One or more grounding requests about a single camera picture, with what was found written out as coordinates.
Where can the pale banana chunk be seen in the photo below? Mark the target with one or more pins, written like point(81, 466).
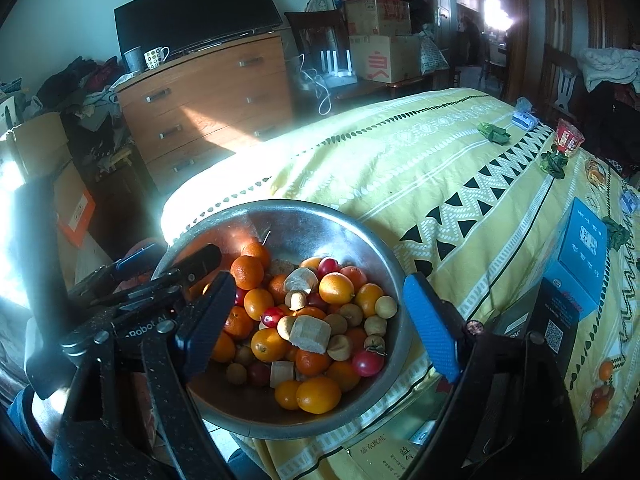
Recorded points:
point(281, 374)
point(310, 334)
point(301, 279)

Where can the pile of longans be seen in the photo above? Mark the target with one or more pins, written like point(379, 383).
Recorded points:
point(340, 347)

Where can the wooden dresser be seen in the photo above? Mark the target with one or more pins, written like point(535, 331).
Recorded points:
point(210, 105)

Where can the white cloth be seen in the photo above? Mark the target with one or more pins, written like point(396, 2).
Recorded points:
point(607, 67)

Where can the pale printed box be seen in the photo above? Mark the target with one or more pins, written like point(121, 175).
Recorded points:
point(385, 457)

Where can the white spotted mug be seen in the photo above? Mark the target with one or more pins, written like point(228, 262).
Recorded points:
point(155, 56)

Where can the mixed fruit in bowl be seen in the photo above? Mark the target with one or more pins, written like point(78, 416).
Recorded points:
point(317, 395)

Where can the metal bowl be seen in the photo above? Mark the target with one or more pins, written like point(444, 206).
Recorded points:
point(300, 230)

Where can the red cherry tomato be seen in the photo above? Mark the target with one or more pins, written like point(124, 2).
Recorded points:
point(260, 374)
point(272, 316)
point(328, 265)
point(367, 363)
point(596, 394)

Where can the blue and green printed box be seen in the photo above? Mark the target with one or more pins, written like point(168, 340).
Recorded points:
point(575, 255)

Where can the red instant noodle cup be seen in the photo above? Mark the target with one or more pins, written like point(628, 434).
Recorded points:
point(569, 136)

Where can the cardboard box with red print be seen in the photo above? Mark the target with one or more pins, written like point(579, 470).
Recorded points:
point(377, 16)

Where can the pile of clothes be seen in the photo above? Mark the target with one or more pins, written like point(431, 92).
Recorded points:
point(80, 95)

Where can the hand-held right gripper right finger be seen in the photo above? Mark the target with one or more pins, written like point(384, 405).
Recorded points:
point(432, 325)

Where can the patterned bag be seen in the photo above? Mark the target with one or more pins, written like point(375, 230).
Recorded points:
point(434, 56)

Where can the grey metal cup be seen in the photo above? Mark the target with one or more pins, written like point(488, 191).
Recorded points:
point(133, 59)

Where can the black box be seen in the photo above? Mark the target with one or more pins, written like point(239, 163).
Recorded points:
point(557, 330)

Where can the black flat television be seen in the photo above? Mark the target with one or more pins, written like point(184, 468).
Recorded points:
point(195, 10)

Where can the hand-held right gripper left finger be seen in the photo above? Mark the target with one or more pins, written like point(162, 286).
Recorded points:
point(210, 320)

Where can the dark box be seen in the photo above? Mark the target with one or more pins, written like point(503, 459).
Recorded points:
point(515, 320)

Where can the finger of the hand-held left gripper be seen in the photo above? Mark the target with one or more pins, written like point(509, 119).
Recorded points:
point(137, 259)
point(197, 262)

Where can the cardboard box with orange label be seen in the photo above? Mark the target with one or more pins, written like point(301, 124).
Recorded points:
point(40, 160)

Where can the large cardboard box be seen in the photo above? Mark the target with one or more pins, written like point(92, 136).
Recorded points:
point(385, 59)

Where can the blue and white packet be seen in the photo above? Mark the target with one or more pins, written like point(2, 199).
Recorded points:
point(523, 120)

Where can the yellow patterned blanket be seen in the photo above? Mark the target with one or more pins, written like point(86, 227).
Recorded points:
point(450, 170)

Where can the small orange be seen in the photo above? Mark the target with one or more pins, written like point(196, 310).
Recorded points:
point(598, 408)
point(606, 370)

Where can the dark wooden chair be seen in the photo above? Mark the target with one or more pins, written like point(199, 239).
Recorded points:
point(315, 30)
point(561, 77)

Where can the brown kiwi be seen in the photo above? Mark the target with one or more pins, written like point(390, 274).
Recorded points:
point(609, 391)

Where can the grey door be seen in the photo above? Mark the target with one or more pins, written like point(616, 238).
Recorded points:
point(444, 5)

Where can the white router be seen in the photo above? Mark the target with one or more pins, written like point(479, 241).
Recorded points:
point(337, 72)

